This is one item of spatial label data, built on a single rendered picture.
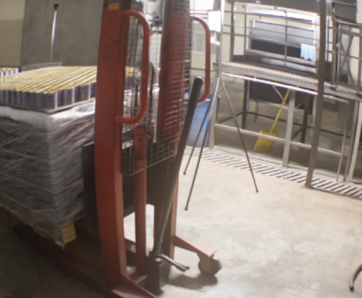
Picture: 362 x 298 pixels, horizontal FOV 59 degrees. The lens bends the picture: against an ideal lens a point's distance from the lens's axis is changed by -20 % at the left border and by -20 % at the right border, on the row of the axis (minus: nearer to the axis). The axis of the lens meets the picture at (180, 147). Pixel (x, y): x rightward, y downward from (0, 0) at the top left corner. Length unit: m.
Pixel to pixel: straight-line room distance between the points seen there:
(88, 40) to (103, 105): 3.63
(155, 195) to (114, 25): 1.09
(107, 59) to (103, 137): 0.35
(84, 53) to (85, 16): 0.57
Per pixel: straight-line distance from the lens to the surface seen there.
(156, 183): 2.22
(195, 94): 1.70
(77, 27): 5.44
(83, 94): 1.85
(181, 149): 1.79
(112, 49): 1.61
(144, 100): 1.52
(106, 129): 1.68
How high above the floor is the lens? 1.51
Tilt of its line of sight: 18 degrees down
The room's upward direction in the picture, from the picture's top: 4 degrees clockwise
